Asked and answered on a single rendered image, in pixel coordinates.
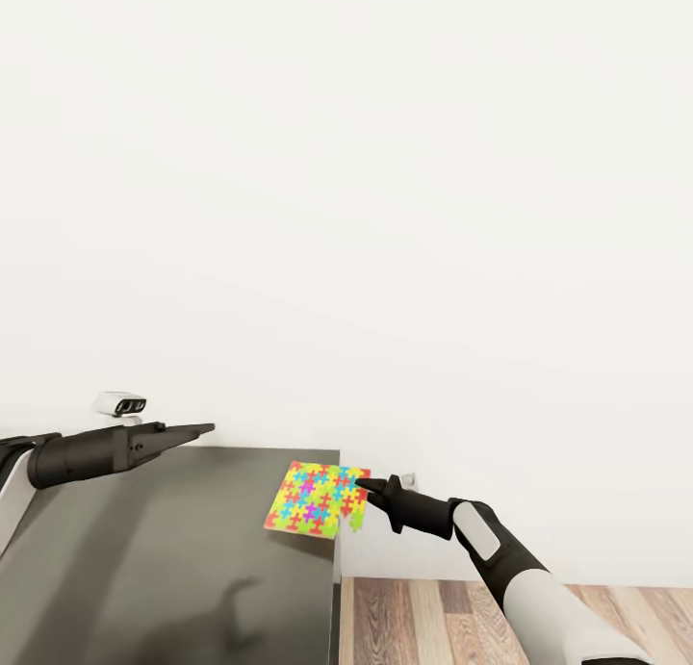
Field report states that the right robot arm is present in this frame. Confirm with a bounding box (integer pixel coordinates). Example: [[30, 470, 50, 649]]
[[355, 473, 659, 665]]

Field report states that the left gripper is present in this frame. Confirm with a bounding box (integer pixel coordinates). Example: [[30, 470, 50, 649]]
[[67, 422, 216, 481]]

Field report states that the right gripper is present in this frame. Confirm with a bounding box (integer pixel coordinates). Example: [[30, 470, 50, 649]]
[[355, 473, 430, 533]]

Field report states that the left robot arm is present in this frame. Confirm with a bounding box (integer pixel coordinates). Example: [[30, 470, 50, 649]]
[[0, 390, 216, 560]]

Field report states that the jigsaw puzzle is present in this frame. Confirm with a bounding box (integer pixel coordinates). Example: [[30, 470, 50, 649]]
[[264, 462, 372, 539]]

